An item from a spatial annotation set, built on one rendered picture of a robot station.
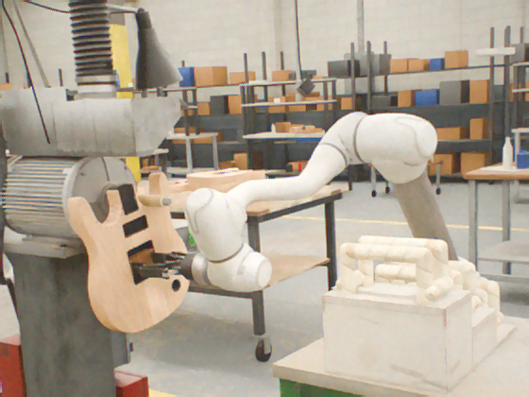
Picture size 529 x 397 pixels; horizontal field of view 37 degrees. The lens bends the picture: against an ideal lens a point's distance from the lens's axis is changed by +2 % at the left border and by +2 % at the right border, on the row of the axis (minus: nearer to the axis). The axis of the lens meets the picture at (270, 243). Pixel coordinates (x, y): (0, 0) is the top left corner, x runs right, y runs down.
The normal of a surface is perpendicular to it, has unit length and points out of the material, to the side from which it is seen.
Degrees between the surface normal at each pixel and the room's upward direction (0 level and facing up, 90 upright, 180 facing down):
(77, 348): 90
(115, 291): 87
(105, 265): 87
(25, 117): 90
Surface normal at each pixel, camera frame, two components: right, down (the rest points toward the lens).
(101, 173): 0.77, -0.06
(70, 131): -0.59, 0.18
